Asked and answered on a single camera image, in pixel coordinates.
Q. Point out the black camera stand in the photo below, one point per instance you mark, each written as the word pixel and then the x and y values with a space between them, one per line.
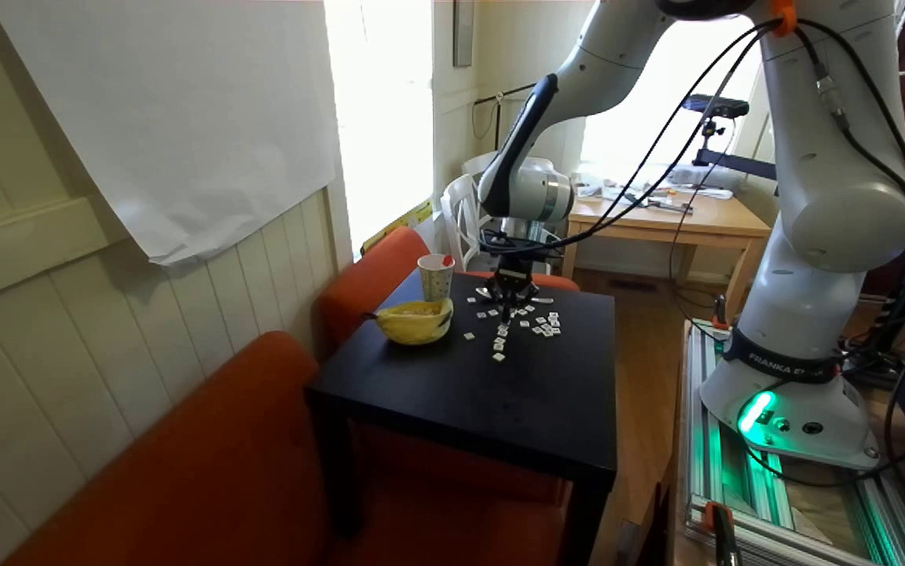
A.
pixel 713 104

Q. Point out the white letter tile J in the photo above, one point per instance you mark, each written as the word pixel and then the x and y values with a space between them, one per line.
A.
pixel 522 312

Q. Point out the small red object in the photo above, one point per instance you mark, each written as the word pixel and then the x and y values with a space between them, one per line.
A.
pixel 445 260

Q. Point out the white letter tile U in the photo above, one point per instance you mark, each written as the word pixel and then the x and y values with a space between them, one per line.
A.
pixel 541 300

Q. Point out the bright glass window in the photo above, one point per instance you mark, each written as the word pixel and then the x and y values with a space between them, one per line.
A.
pixel 377 104
pixel 683 63

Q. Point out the white chair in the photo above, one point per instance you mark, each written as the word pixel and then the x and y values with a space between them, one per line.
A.
pixel 462 222

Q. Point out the white letter tile N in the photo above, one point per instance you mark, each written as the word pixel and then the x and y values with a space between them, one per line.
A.
pixel 546 324

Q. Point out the light wooden desk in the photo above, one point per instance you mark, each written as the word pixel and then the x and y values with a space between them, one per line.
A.
pixel 713 222

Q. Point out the white letter tile T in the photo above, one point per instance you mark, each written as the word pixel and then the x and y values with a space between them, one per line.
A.
pixel 556 318

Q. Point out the white patterned paper cup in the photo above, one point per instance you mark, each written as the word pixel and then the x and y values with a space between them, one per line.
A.
pixel 436 282

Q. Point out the large white paper sheet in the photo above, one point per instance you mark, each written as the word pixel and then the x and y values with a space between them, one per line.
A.
pixel 179 104

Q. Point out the white letter tile E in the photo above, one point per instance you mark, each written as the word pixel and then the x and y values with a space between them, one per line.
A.
pixel 541 335

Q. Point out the yellow window sill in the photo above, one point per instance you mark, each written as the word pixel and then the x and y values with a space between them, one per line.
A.
pixel 395 225

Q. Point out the dark framed wall picture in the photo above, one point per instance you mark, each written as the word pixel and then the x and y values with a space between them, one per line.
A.
pixel 462 32

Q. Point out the white letter tile I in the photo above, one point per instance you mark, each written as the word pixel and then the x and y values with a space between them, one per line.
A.
pixel 497 344

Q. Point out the aluminium robot base platform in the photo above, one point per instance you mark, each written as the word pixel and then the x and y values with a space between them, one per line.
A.
pixel 745 503

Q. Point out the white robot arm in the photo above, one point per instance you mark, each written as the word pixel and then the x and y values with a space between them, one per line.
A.
pixel 839 209

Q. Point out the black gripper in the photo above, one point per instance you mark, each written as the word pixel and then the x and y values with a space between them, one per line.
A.
pixel 515 244

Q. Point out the white letter tile L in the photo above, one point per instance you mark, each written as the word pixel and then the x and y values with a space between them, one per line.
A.
pixel 554 331
pixel 500 327

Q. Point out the black square table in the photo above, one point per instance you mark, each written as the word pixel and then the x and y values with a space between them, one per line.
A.
pixel 495 398

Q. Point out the white letter tile O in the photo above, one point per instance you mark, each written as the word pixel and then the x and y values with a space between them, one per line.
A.
pixel 500 335

